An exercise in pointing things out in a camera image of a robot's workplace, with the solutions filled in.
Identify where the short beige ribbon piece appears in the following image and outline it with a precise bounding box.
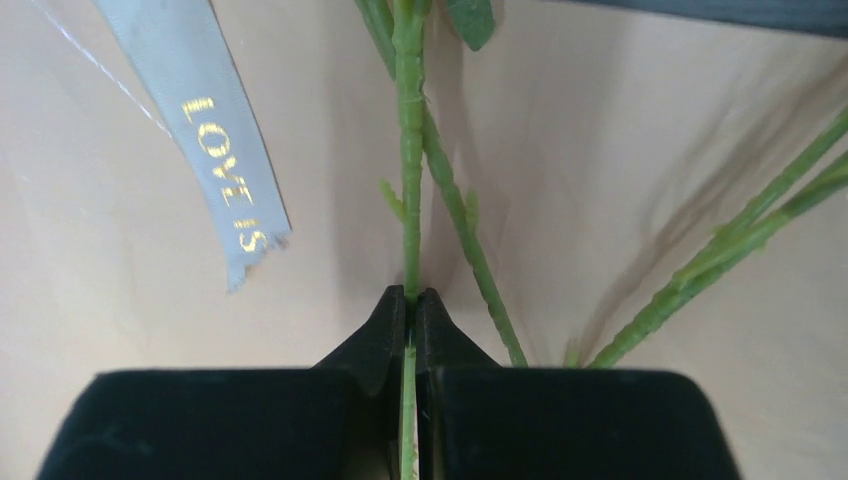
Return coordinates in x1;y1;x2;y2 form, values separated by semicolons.
96;0;291;292

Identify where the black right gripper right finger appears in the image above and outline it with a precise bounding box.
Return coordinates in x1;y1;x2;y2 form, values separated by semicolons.
415;289;740;480

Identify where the orange wrapping paper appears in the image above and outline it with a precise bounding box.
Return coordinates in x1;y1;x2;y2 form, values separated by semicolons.
1;1;847;479

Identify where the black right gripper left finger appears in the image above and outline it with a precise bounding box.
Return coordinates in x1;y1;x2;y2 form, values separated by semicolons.
38;285;406;479

